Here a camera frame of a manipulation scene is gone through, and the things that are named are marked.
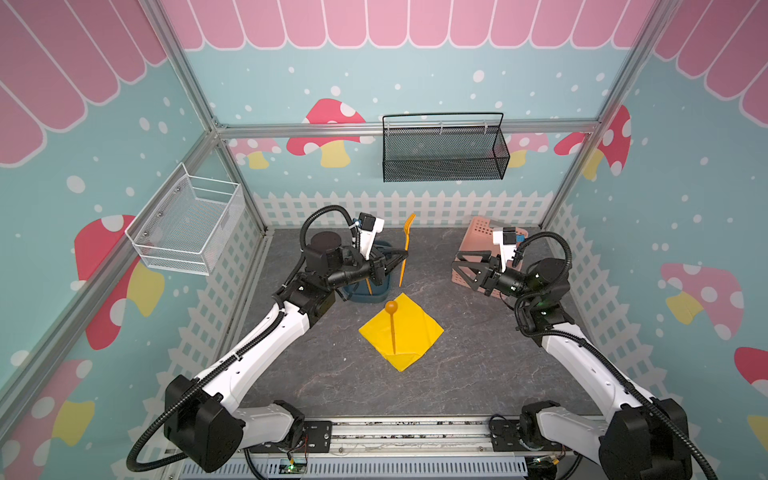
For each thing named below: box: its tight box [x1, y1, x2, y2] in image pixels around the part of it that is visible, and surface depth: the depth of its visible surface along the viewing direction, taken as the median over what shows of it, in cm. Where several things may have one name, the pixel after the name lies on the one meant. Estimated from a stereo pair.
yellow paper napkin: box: [358, 292, 445, 372], surface depth 94 cm
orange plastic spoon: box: [385, 301, 398, 355], surface depth 99 cm
